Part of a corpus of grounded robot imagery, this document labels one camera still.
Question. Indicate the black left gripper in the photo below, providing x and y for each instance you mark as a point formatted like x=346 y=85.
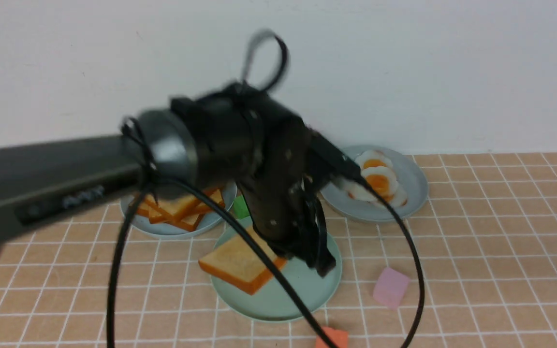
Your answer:
x=288 y=218

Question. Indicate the fried egg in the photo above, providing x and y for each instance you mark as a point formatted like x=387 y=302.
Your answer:
x=398 y=198
x=373 y=158
x=382 y=179

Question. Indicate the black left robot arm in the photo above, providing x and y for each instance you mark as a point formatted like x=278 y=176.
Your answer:
x=237 y=134

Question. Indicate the green centre plate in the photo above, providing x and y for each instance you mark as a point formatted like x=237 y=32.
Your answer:
x=272 y=304

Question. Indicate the pink cube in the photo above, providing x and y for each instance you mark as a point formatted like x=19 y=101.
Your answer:
x=390 y=288

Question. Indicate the orange-red cube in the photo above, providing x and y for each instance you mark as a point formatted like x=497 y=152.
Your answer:
x=339 y=337

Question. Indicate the green cube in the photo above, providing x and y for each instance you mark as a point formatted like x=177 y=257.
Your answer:
x=240 y=209

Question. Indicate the blue-grey bread plate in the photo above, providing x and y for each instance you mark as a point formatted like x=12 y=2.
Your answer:
x=169 y=232

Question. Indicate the grey-blue egg plate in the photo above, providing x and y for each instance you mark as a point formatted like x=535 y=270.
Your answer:
x=411 y=178

